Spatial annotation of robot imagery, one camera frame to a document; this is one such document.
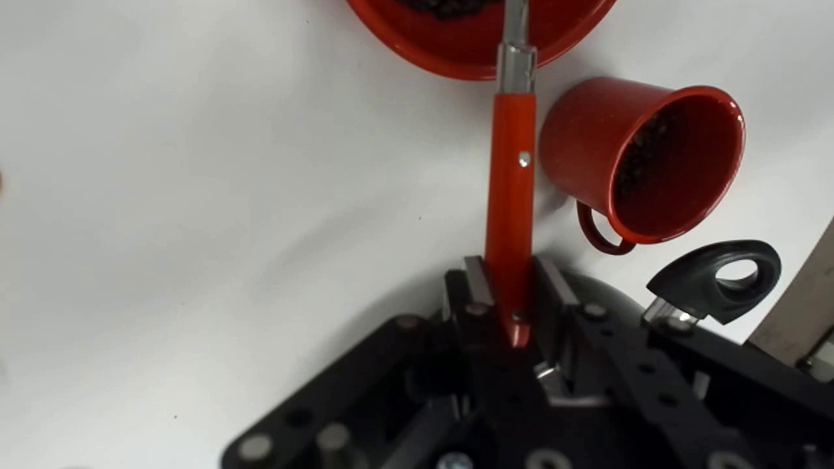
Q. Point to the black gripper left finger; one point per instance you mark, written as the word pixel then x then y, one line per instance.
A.
pixel 373 399

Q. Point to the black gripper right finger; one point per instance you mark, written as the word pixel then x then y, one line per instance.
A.
pixel 659 408

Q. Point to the red bowl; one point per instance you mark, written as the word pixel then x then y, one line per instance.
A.
pixel 432 42

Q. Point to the coffee beans in bowl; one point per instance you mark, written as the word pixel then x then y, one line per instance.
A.
pixel 443 5

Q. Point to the red mug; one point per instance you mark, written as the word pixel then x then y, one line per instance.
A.
pixel 576 140

